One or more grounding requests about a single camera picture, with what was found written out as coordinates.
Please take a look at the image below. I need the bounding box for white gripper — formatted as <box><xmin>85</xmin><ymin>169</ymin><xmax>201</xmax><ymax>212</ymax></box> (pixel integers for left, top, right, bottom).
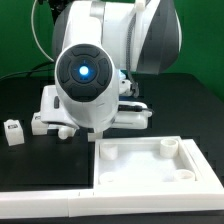
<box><xmin>40</xmin><ymin>85</ymin><xmax>153</xmax><ymax>131</ymax></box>

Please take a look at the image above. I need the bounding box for white square tabletop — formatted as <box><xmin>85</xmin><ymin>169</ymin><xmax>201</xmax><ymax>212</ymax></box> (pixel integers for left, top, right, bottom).
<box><xmin>93</xmin><ymin>136</ymin><xmax>202</xmax><ymax>191</ymax></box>

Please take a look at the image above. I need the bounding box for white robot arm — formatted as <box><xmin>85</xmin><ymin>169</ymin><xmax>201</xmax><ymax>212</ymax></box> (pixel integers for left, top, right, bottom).
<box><xmin>40</xmin><ymin>0</ymin><xmax>181</xmax><ymax>133</ymax></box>

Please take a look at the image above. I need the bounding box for white L-shaped fence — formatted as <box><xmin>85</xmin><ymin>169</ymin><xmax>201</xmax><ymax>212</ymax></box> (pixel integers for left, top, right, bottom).
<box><xmin>0</xmin><ymin>139</ymin><xmax>224</xmax><ymax>219</ymax></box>

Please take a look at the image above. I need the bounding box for black cable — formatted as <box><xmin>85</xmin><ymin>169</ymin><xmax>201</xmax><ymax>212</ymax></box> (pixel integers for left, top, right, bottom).
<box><xmin>0</xmin><ymin>61</ymin><xmax>56</xmax><ymax>83</ymax></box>

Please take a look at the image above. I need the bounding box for black camera stand pole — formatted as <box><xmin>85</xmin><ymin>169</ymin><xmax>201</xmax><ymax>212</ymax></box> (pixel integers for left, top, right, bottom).
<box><xmin>37</xmin><ymin>0</ymin><xmax>73</xmax><ymax>23</ymax></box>

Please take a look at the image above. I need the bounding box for white cable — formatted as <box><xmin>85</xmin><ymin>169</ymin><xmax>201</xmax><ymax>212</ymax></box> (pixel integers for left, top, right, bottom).
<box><xmin>30</xmin><ymin>0</ymin><xmax>56</xmax><ymax>64</ymax></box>

